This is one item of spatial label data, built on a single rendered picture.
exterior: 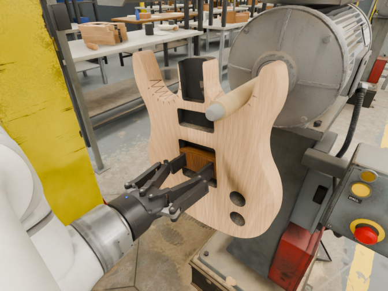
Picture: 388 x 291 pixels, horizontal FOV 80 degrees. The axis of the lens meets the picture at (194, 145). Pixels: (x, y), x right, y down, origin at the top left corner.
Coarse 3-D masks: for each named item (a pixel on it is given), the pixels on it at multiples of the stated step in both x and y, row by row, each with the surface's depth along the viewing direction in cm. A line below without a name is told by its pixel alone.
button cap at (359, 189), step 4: (356, 184) 46; (360, 184) 46; (352, 188) 47; (356, 188) 47; (360, 188) 46; (364, 188) 46; (368, 188) 45; (356, 192) 47; (360, 192) 46; (364, 192) 46; (368, 192) 46
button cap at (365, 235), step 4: (360, 228) 48; (364, 228) 48; (368, 228) 49; (356, 232) 49; (360, 232) 48; (364, 232) 48; (368, 232) 47; (372, 232) 47; (356, 236) 49; (360, 236) 48; (364, 236) 48; (368, 236) 47; (372, 236) 47; (376, 236) 47; (360, 240) 49; (364, 240) 48; (368, 240) 48; (372, 240) 47; (376, 240) 47; (368, 244) 48; (372, 244) 48
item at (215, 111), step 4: (216, 104) 34; (208, 108) 34; (212, 108) 34; (216, 108) 34; (220, 108) 34; (208, 112) 34; (212, 112) 34; (216, 112) 34; (220, 112) 34; (208, 116) 34; (212, 116) 34; (216, 116) 34; (220, 116) 34; (212, 120) 34; (216, 120) 34
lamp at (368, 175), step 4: (360, 172) 45; (364, 172) 45; (368, 172) 44; (372, 172) 44; (360, 176) 45; (364, 176) 45; (368, 176) 44; (372, 176) 44; (376, 176) 44; (364, 180) 45; (368, 180) 44; (372, 180) 44
